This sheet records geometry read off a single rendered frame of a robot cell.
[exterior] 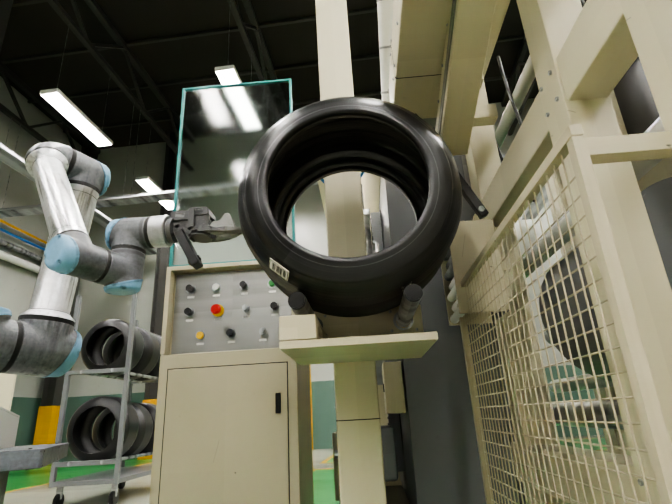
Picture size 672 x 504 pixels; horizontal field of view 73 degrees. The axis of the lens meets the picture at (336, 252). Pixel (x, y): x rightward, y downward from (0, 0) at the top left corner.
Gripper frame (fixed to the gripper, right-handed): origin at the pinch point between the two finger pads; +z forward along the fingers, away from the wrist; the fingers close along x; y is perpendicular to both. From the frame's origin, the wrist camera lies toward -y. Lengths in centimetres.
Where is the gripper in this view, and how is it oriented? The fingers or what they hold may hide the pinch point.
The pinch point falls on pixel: (240, 232)
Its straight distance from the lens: 128.6
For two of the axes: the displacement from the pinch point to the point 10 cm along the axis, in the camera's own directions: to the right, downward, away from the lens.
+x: 0.7, 3.3, 9.4
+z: 10.0, -0.7, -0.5
